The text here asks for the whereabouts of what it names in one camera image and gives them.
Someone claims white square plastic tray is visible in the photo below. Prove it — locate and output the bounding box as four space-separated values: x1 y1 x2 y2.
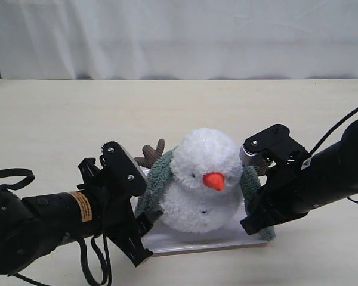
134 168 275 255

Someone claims green knitted scarf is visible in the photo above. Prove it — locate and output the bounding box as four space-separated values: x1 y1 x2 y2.
134 145 277 241

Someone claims white plush snowman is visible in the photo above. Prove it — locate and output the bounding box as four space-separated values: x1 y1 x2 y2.
134 127 265 234

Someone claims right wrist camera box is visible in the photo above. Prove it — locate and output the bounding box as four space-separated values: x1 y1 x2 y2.
239 124 307 166

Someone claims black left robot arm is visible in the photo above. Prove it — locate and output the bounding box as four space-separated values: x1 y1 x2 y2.
0 156 162 283

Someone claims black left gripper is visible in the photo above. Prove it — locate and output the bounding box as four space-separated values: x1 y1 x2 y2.
77 157 163 267

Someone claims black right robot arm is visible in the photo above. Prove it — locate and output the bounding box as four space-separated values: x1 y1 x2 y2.
240 119 358 235

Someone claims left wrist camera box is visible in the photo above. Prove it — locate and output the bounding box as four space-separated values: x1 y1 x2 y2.
100 141 147 197

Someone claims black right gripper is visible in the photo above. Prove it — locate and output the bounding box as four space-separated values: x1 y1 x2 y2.
240 154 310 235

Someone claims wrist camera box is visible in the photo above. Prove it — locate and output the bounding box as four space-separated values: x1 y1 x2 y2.
239 124 307 166
100 141 147 197

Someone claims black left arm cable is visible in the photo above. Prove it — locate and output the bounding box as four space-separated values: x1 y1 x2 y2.
0 168 114 286

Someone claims white backdrop curtain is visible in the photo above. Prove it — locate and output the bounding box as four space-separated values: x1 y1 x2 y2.
0 1 358 79

